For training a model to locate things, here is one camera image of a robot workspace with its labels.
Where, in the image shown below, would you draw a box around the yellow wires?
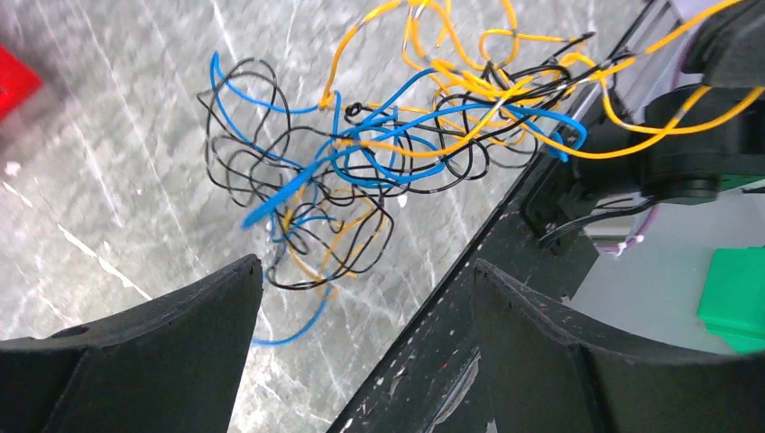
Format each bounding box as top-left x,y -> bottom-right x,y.
281,0 -> 765,300

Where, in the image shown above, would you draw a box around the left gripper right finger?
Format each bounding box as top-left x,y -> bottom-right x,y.
472,260 -> 764,432

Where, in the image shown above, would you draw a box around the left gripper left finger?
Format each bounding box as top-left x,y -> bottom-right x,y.
1,254 -> 263,432

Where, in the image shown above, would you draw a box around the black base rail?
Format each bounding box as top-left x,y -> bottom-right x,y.
325,0 -> 688,433

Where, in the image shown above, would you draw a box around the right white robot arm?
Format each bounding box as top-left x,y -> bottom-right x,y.
572,1 -> 764,206

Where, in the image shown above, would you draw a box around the red plastic bin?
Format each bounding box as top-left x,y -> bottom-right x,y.
0,46 -> 43,121

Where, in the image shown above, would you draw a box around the green block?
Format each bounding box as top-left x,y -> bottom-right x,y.
697,246 -> 764,354

